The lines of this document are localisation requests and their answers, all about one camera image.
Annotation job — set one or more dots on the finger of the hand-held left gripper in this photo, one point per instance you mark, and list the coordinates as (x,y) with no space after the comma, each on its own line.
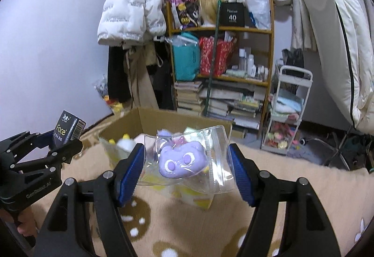
(68,150)
(46,140)

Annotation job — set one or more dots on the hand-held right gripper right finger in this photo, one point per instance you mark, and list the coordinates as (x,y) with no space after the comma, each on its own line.
(242,178)

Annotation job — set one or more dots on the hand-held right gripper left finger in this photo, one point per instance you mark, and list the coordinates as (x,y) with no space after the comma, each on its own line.
(131,176)

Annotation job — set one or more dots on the black tissue pack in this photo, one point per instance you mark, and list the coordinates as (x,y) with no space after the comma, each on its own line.
(68,128)

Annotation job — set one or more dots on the purple toy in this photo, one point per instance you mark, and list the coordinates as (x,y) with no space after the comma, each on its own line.
(181,160)

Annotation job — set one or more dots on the printed cardboard box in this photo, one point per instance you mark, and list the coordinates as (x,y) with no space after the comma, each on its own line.
(163,116)

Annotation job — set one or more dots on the person's left hand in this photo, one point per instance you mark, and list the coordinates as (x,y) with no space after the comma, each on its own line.
(26,224)

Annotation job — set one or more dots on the beige printed blanket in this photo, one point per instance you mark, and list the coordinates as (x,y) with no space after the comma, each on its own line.
(292,184)

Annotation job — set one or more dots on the pile of pink plush toys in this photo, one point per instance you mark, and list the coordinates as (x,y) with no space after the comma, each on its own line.
(280,135)

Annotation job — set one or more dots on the plastic bag of small toys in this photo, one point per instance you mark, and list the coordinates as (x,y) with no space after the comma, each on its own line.
(106,93)

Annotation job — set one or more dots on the stacks of books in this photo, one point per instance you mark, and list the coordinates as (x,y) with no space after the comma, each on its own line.
(230,99)

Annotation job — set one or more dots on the blue white folded cloth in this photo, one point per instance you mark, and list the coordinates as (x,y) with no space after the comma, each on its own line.
(289,103)

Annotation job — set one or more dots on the black hanging clothing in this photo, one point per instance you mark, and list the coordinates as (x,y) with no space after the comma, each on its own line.
(118,75)

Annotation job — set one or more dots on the beige hanging coat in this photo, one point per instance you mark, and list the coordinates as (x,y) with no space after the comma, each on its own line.
(143,81)

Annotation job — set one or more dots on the metal chair base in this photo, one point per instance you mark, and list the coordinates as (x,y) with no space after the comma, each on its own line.
(341,148)

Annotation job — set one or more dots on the white rolling cart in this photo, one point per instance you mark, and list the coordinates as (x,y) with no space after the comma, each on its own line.
(306,93)

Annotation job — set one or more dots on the group of cosmetic bottles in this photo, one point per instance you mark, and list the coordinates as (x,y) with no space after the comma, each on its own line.
(251,65)

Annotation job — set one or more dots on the red gift bag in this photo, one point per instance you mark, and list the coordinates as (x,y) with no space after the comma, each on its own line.
(210,58)

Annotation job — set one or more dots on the teal bag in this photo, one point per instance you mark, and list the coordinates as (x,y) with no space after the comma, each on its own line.
(185,61)

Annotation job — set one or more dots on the clear zip bag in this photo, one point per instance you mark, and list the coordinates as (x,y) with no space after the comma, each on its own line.
(181,40)

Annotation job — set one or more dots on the wooden shelf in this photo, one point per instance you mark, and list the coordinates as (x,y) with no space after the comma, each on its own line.
(264,32)

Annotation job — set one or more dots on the white puffer jacket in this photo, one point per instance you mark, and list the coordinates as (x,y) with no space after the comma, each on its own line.
(128,11)

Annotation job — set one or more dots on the black gift box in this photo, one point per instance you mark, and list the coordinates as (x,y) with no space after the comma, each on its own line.
(232,15)

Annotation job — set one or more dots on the blonde wig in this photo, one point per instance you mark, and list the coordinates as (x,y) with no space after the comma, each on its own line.
(209,8)

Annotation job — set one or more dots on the white bedding bundle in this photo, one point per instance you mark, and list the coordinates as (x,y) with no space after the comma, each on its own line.
(327,26)

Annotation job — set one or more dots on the clear plastic bag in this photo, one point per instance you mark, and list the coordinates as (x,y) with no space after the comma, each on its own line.
(257,2)

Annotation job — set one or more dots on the black pink printed bag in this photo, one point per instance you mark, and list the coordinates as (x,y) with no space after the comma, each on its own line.
(185,5)

